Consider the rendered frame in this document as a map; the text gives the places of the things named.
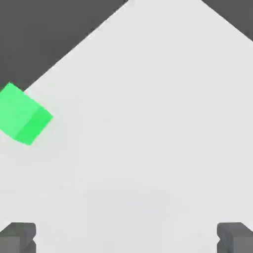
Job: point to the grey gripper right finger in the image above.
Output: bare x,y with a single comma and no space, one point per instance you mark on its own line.
235,238

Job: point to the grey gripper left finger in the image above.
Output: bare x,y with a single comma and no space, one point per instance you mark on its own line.
17,237

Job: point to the small green cube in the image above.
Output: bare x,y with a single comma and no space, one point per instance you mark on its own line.
18,115

